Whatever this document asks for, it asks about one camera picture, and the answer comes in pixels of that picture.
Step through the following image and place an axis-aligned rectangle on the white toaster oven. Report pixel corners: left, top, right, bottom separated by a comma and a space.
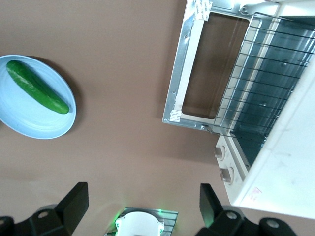
213, 0, 315, 222

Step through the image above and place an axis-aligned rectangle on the green cucumber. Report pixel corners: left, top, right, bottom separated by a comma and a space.
6, 60, 70, 115

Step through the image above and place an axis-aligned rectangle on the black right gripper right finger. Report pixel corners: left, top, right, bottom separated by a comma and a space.
196, 183, 304, 236

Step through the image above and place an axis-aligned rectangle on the beige oven knob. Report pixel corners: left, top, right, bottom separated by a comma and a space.
214, 145, 227, 161
219, 166, 235, 183

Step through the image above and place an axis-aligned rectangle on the white tape patch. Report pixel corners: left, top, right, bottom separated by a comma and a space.
169, 109, 183, 123
194, 0, 213, 22

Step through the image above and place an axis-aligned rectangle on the brown table cover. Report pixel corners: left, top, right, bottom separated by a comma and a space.
0, 0, 250, 236

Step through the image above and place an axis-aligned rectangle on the glass oven door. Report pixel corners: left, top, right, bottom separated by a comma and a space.
161, 0, 254, 134

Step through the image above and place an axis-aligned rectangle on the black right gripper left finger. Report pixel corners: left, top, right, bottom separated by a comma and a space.
0, 181, 89, 236

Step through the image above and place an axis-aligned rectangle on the wire oven rack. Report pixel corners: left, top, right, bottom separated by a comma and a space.
212, 11, 315, 139

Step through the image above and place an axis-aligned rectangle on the light blue plate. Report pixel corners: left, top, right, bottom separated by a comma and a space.
0, 55, 77, 140

